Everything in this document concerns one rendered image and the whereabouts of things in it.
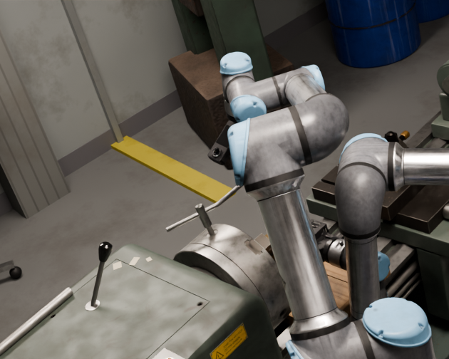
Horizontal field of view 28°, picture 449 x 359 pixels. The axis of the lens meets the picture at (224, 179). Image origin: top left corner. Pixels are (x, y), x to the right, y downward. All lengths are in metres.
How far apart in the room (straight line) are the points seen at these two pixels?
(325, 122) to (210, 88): 3.11
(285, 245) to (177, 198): 3.16
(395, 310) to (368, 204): 0.37
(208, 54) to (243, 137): 3.51
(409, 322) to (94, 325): 0.78
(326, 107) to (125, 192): 3.41
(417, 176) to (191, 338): 0.63
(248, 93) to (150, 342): 0.60
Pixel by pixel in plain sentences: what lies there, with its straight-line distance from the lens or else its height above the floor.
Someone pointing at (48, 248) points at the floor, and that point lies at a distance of 4.82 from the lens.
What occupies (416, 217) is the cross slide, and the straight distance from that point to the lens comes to 2.61.
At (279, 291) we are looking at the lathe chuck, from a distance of 2.26.
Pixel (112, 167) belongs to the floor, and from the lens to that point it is 5.30.
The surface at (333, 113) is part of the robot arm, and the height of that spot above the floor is 1.71.
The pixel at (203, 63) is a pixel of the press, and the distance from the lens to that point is 5.06.
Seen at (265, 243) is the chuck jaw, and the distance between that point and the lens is 2.28.
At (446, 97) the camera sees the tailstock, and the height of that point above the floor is 1.02.
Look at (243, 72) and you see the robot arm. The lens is 2.11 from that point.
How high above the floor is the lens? 2.55
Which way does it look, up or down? 32 degrees down
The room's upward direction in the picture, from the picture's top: 18 degrees counter-clockwise
